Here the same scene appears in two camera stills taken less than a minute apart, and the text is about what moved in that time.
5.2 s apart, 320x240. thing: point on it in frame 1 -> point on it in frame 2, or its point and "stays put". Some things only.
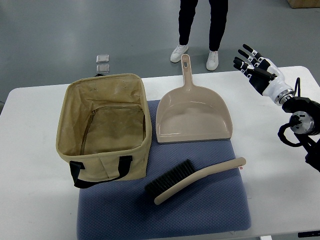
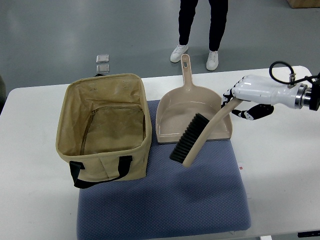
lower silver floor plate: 102,68 stays put
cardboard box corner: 304,3 stays put
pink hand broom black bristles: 183,173 -> 198,129
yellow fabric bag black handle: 104,127 stays put
